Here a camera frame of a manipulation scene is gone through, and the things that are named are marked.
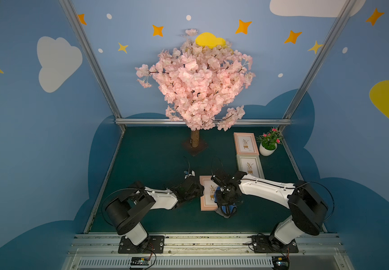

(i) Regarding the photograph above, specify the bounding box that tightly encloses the right controller board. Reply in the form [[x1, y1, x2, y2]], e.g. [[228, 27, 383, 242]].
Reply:
[[272, 256, 290, 270]]

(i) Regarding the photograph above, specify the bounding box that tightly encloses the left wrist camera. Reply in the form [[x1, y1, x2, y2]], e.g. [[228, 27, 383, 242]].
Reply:
[[184, 170, 196, 179]]

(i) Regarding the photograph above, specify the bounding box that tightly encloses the pink blossom artificial tree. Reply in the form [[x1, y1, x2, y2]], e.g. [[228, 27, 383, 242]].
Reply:
[[136, 29, 255, 155]]

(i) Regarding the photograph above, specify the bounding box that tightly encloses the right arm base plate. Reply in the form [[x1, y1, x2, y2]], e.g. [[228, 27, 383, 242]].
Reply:
[[249, 234, 299, 254]]

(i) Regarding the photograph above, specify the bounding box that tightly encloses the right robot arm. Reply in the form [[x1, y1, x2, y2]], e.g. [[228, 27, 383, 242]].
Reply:
[[211, 171, 329, 250]]

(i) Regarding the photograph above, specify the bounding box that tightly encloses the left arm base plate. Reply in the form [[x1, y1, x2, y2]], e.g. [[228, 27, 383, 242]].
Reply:
[[118, 235, 165, 254]]

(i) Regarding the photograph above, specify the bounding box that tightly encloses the aluminium rear frame rail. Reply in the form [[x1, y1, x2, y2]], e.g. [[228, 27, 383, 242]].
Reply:
[[115, 117, 292, 127]]

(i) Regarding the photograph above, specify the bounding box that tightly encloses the pink picture frame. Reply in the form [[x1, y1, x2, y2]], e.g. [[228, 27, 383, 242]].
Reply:
[[200, 175, 218, 212], [234, 132, 259, 155]]

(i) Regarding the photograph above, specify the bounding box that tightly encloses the aluminium front rail assembly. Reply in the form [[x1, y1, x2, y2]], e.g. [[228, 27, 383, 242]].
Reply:
[[62, 233, 354, 270]]

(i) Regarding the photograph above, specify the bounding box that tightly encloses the green picture frame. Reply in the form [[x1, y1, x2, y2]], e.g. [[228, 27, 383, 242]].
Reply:
[[237, 155, 264, 178]]

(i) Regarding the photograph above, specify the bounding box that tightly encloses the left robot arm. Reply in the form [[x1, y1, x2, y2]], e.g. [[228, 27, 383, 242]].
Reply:
[[103, 172, 205, 249]]

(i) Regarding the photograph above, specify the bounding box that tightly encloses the white pot with flowers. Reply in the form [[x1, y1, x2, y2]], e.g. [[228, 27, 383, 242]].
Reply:
[[256, 128, 283, 156]]

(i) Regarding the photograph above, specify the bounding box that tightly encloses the blue and grey cloth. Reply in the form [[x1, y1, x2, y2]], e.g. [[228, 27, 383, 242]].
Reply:
[[214, 187, 237, 218]]

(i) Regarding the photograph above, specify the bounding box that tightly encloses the left controller board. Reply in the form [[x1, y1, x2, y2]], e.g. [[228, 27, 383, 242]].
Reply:
[[130, 256, 150, 268]]

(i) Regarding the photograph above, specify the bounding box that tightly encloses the controller board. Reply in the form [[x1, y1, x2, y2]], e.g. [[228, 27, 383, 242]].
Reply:
[[130, 256, 150, 268], [272, 256, 290, 270]]

